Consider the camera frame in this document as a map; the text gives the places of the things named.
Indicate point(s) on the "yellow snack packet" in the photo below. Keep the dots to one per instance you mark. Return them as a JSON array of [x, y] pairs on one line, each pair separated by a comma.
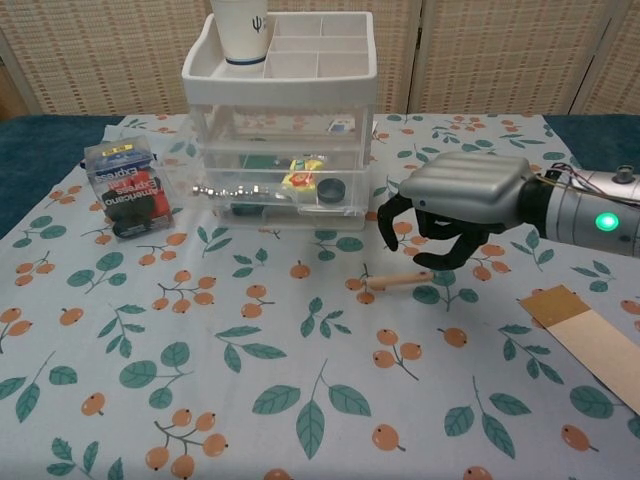
[[300, 180]]

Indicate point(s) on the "pink and gold card strip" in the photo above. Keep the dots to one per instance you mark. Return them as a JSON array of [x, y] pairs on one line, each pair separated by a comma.
[[595, 345]]

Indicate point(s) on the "white plastic drawer organizer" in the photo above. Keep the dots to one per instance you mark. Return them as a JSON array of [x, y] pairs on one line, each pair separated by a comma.
[[240, 85]]

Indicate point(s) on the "black round cap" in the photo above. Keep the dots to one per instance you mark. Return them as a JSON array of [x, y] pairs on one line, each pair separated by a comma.
[[331, 191]]

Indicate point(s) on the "teal table cover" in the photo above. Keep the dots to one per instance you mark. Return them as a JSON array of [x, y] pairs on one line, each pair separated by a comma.
[[40, 160]]

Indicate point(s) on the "teal item in drawer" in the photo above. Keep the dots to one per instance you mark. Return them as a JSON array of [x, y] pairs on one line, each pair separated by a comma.
[[245, 209]]

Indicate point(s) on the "small wooden stick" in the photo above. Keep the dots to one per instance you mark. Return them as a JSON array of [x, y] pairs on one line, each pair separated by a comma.
[[395, 281]]

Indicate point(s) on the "woven folding screen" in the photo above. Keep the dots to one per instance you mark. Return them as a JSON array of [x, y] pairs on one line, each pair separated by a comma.
[[475, 50]]

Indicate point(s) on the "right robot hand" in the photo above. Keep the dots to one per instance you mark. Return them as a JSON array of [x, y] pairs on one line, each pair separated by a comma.
[[465, 185]]

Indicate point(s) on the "clear coffee capsule box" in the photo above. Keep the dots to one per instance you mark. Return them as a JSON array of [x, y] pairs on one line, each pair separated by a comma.
[[130, 185]]

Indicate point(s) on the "green round disc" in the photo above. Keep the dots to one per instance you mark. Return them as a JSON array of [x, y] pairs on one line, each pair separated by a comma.
[[257, 161]]

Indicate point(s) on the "leaf and berry tablecloth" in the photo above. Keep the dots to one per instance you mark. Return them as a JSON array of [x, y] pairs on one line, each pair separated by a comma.
[[320, 350]]

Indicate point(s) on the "white paper cup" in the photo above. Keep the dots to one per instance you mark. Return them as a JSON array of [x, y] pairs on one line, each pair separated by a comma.
[[240, 30]]

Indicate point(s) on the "small blue white card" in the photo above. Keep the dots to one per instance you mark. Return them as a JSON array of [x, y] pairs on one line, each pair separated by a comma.
[[340, 126]]

